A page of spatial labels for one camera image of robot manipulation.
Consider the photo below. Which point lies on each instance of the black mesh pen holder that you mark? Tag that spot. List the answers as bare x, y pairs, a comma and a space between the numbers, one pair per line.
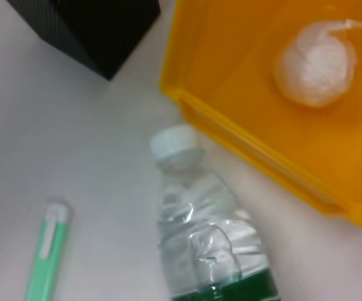
99, 34

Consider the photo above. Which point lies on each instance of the white paper ball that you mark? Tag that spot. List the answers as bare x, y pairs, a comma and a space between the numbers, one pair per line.
315, 69

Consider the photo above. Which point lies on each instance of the green pen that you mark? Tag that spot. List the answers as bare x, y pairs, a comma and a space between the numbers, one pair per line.
45, 260

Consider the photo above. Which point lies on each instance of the yellow plastic bin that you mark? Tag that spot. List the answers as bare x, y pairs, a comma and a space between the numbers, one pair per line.
237, 78

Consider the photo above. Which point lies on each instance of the clear green-label water bottle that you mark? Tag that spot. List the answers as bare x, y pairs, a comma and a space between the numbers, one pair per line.
199, 225

